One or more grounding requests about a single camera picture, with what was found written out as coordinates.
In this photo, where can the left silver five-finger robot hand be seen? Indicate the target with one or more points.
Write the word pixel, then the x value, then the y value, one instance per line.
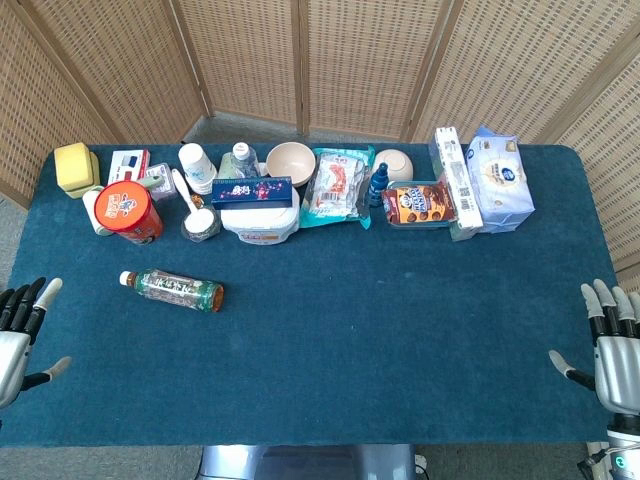
pixel 12 350

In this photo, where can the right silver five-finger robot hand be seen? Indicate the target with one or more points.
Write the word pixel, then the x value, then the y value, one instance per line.
pixel 617 365

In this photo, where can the green tea bottle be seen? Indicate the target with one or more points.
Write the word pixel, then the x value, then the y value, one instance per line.
pixel 175 290

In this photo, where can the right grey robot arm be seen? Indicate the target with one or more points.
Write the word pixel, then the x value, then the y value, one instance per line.
pixel 625 445

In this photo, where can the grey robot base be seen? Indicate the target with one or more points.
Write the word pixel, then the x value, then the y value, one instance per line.
pixel 310 462

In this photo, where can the white table leg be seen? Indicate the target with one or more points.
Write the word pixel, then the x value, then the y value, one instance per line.
pixel 596 447

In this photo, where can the light green sponge block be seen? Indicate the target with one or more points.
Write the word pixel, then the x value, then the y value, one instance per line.
pixel 82 191

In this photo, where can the red snack canister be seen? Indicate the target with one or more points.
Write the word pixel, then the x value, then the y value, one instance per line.
pixel 125 207

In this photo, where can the yellow sponge block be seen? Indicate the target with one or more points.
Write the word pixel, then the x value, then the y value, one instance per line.
pixel 72 162

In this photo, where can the light green carton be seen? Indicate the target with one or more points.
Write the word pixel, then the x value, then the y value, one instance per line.
pixel 460 234

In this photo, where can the pale blue tissue pack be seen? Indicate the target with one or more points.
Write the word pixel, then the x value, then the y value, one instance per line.
pixel 500 185

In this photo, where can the red and white small carton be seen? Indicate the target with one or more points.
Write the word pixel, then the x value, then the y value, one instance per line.
pixel 125 162

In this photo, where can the glass jar with white powder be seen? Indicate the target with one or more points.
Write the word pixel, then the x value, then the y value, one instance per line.
pixel 202 233

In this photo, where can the small grey-purple packet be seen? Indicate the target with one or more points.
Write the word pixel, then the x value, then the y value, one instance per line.
pixel 165 172

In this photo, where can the white plastic spoon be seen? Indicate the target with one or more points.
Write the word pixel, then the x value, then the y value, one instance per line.
pixel 181 185

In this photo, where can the long white carton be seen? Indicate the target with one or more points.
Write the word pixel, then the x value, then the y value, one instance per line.
pixel 457 175

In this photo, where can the brown chocolate cookie box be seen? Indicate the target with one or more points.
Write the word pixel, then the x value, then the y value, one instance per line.
pixel 417 202

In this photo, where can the stack of white paper cups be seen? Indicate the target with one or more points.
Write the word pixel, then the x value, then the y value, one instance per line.
pixel 195 165

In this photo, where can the dark blue table cloth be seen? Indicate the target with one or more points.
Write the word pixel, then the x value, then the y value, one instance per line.
pixel 350 325

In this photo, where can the white plastic tub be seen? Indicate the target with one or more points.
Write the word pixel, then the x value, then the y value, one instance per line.
pixel 260 222

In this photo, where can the long dark blue box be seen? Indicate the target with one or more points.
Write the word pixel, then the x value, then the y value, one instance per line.
pixel 250 192

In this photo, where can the clear water bottle white cap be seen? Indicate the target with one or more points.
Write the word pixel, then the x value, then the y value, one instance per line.
pixel 240 160

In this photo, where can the upturned beige bowl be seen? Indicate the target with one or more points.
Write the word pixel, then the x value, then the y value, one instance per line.
pixel 397 165

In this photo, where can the small blue spray bottle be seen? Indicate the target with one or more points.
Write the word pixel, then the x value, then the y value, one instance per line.
pixel 378 187

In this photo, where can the teal-edged snack packet red print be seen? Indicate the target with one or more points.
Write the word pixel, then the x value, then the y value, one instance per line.
pixel 335 187

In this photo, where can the woven wicker folding screen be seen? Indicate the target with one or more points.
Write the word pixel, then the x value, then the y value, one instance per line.
pixel 365 60

